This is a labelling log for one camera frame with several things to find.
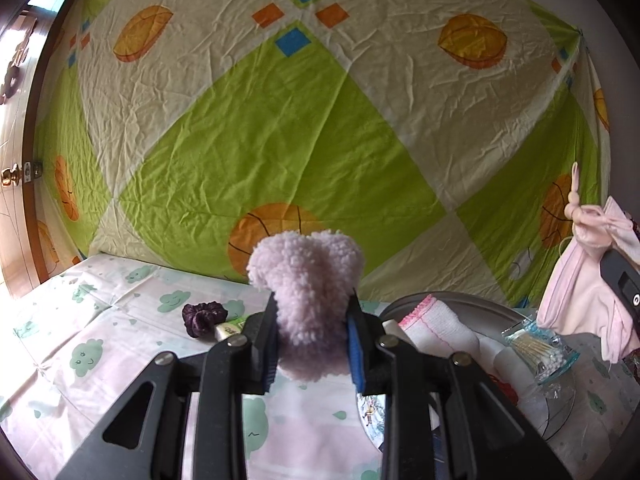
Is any white towel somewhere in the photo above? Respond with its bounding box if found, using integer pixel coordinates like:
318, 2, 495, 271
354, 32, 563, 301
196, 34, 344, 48
480, 345, 538, 396

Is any wooden door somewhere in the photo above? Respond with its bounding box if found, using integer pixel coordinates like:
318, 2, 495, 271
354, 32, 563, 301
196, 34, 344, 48
0, 0, 96, 301

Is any brass door handle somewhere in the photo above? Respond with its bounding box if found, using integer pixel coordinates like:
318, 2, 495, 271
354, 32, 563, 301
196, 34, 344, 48
0, 162, 43, 188

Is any cotton swab packet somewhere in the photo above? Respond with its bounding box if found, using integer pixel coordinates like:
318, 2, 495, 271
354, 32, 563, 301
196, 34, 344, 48
501, 315, 581, 386

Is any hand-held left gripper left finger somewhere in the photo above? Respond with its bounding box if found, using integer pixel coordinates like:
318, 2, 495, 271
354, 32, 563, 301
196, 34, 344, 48
55, 292, 279, 480

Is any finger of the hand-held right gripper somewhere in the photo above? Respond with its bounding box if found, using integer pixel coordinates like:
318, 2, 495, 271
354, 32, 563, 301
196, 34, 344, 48
600, 249, 640, 356

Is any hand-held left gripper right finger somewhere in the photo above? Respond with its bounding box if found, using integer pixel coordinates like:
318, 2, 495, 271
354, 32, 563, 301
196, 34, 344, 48
344, 296, 573, 480

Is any pale pink satin cloth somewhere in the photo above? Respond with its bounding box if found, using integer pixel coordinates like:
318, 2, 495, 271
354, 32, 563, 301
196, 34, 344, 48
537, 161, 640, 363

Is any fluffy plush cloth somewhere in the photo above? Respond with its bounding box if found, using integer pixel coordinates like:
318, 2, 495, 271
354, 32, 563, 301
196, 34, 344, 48
247, 230, 365, 385

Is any purple scrunchie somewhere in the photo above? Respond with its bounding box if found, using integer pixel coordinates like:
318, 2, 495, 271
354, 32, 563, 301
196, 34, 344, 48
181, 301, 230, 339

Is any green tissue packet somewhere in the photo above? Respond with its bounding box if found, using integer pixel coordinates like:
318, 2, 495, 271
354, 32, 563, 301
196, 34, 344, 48
215, 316, 251, 342

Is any round blue printed tin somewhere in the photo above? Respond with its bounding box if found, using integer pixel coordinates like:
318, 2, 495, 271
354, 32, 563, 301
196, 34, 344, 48
356, 294, 577, 456

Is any white cloth with pink edge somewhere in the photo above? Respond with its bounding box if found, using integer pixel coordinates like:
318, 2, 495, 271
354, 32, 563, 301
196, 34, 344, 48
397, 296, 483, 361

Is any green and cream printed sheet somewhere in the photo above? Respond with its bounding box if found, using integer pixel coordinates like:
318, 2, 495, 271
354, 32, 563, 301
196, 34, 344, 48
30, 0, 613, 311

